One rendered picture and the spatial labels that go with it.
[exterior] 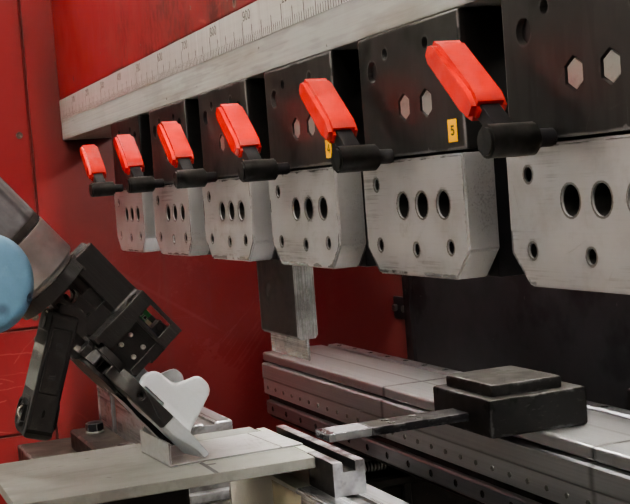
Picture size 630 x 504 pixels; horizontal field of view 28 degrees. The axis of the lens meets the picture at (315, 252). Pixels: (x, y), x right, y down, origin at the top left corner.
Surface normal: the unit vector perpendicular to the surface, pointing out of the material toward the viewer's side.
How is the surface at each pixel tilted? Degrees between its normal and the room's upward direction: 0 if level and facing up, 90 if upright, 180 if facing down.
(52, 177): 90
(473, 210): 90
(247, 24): 90
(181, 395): 81
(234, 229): 90
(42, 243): 72
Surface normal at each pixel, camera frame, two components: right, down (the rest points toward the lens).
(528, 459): -0.93, 0.09
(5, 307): 0.70, -0.01
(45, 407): 0.41, 0.05
